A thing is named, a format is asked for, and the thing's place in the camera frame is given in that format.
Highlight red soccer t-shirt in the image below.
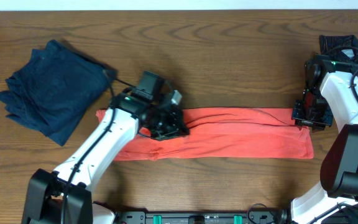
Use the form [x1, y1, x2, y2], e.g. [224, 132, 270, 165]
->
[95, 107, 314, 162]

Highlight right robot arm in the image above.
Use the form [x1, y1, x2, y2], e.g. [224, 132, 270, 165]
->
[290, 54, 358, 223]

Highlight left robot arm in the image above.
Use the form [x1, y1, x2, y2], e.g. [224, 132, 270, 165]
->
[21, 72, 190, 224]

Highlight black patterned garment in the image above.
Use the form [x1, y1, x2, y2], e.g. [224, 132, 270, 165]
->
[319, 35, 358, 76]

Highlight folded navy blue shirt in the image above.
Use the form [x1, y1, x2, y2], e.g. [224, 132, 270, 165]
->
[0, 40, 117, 146]

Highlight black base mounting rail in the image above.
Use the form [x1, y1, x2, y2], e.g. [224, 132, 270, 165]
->
[113, 203, 292, 224]

